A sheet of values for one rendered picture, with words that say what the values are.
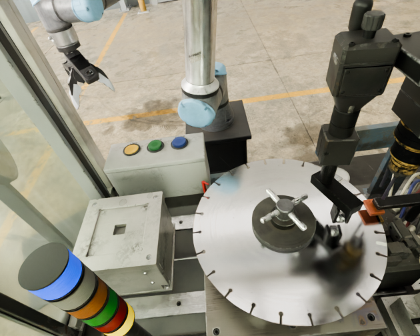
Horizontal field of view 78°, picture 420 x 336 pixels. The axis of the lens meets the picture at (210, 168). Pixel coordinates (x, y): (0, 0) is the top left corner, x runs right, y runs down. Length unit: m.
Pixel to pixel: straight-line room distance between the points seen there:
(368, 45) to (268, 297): 0.35
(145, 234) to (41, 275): 0.32
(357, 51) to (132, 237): 0.50
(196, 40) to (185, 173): 0.35
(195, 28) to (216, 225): 0.47
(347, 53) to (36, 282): 0.37
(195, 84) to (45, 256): 0.61
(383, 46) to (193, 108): 0.57
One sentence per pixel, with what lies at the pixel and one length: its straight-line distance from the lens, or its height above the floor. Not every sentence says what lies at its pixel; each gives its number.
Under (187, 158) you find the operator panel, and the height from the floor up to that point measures 0.90.
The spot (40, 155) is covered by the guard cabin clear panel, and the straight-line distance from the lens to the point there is 0.64.
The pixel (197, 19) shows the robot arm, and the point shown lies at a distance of 0.71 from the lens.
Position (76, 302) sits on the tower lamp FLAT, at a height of 1.11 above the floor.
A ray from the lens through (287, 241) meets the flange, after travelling 0.47.
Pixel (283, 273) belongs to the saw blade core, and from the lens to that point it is 0.46.
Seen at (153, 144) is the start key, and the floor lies 0.91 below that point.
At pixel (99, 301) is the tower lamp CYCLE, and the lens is 0.35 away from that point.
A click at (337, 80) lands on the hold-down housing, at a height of 1.21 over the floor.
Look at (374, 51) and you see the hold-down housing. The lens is 0.33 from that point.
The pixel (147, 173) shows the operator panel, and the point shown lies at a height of 0.86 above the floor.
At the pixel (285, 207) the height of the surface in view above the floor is 1.00.
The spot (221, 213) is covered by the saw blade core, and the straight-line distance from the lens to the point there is 0.51.
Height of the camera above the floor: 1.37
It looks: 46 degrees down
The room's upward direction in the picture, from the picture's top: 10 degrees counter-clockwise
